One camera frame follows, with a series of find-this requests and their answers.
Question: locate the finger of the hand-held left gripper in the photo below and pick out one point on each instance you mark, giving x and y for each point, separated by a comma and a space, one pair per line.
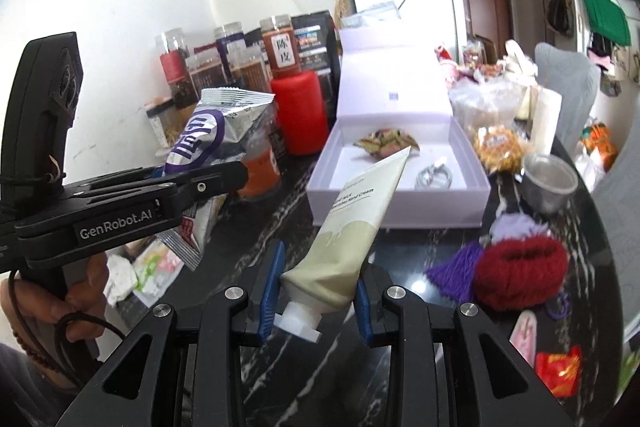
125, 179
205, 189

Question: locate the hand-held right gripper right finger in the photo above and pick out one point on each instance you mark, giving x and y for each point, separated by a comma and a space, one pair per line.
362, 307

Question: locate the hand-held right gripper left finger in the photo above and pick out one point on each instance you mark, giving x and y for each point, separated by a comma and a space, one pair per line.
272, 292

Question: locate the silver purple snack packet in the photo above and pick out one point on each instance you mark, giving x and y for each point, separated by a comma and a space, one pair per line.
200, 142

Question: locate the beige hand cream tube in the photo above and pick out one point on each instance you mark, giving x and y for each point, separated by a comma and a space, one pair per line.
345, 232

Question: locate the red fluffy scrunchie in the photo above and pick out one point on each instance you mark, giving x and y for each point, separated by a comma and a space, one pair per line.
495, 292

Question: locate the brown pink snack packet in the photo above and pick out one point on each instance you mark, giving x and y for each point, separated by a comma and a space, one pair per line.
382, 142

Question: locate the red snack packet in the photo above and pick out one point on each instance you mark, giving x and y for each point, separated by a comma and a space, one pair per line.
560, 372

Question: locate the lavender gift box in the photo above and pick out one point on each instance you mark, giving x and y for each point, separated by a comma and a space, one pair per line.
380, 77

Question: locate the person's left forearm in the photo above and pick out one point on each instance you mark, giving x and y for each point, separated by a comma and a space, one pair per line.
25, 392

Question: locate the person's left hand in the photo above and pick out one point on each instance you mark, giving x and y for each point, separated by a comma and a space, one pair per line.
87, 287

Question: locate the green white packet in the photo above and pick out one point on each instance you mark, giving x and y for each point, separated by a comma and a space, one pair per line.
155, 272

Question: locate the crumpled white tissue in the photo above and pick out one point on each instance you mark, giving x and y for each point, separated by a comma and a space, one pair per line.
120, 279

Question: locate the red cylinder bottle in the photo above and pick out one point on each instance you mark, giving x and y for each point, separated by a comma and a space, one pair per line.
300, 112

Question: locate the group of plastic spice jars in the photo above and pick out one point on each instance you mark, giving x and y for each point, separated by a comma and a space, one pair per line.
282, 47

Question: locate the black foil bag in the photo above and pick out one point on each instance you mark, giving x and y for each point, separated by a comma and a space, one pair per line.
315, 37

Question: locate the yellow waffle snack bag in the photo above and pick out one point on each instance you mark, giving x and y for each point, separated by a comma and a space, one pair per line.
500, 147

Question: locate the metal bowl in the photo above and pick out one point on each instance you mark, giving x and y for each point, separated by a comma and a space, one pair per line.
550, 187

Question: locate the woven fan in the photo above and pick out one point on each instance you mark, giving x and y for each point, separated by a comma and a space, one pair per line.
342, 9

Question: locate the clear plastic bag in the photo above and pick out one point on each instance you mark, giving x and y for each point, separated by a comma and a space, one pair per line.
480, 102

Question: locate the paper towel roll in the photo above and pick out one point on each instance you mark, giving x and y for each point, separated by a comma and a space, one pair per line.
546, 119

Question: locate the grey leaf-patterned chair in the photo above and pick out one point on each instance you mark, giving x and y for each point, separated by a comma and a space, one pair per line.
570, 77
625, 217

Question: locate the orange bag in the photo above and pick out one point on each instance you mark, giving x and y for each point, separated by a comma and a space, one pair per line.
597, 142

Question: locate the white fridge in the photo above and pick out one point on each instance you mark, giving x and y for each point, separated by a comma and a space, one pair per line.
430, 2

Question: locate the brown door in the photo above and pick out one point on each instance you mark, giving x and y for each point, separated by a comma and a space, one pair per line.
482, 2

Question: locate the black handbag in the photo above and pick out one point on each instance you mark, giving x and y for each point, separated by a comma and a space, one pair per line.
559, 9

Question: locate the green tote bag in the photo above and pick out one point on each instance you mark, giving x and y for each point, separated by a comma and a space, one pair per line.
605, 17

